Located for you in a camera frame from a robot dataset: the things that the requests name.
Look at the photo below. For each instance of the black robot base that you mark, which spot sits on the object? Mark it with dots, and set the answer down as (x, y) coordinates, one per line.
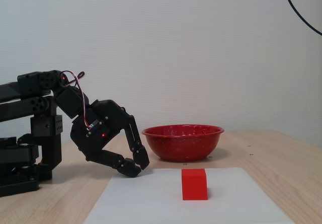
(17, 156)

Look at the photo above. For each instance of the red cube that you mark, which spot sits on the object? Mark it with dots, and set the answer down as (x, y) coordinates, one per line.
(193, 186)

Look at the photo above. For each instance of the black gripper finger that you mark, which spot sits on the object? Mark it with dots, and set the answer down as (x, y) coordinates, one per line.
(135, 143)
(120, 164)

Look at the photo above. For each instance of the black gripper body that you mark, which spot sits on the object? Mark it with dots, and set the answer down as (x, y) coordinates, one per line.
(100, 126)

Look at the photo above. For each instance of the white paper sheet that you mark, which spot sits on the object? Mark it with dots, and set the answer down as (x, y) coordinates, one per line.
(239, 204)

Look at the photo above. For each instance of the red speckled bowl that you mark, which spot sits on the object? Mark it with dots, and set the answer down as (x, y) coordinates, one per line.
(183, 146)

